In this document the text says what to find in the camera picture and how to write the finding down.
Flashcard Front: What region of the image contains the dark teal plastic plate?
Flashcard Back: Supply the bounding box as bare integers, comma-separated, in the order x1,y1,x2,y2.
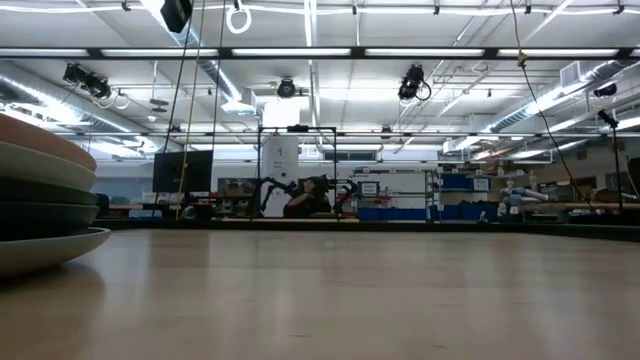
0,201,101,242

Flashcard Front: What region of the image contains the light blue plastic plate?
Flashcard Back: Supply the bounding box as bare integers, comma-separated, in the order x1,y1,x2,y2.
0,140,98,192

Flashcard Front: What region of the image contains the pink plastic plate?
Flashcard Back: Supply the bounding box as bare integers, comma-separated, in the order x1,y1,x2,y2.
0,112,99,174

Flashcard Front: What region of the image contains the person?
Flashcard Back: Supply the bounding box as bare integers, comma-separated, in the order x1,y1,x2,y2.
282,175,332,219

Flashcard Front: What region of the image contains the white pillar with sign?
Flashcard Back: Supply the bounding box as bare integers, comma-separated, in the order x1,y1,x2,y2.
260,99,301,217

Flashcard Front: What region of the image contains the black computer monitor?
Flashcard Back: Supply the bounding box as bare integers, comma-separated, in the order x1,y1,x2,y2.
152,149,215,195

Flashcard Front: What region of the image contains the shelf with blue bins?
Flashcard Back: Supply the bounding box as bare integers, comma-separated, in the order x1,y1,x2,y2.
352,168,501,222

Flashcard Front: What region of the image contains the black overhead light bar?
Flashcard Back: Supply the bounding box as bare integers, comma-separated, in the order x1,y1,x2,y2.
0,46,640,62

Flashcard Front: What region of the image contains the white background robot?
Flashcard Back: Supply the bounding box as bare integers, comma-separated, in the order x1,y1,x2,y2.
499,185,550,217

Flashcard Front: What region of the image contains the large grey plastic plate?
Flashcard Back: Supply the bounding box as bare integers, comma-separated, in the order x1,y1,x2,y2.
0,226,112,279

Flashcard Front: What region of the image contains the black aluminium table frame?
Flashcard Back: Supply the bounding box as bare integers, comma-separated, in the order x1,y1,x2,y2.
92,216,640,244

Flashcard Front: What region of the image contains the black background rig frame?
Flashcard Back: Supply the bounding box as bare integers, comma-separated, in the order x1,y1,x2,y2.
256,124,338,221

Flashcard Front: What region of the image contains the yellow hanging cable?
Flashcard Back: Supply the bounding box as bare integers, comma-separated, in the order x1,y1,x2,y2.
174,0,206,220

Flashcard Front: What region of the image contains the black hanging cable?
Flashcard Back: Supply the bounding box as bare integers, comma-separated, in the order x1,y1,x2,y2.
152,29,189,214

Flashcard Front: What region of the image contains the white looped cable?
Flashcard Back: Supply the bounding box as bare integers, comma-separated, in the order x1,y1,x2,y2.
225,3,253,36

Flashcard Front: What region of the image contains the black cable with yellow tie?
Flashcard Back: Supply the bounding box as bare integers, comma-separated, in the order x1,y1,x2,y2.
508,0,597,214

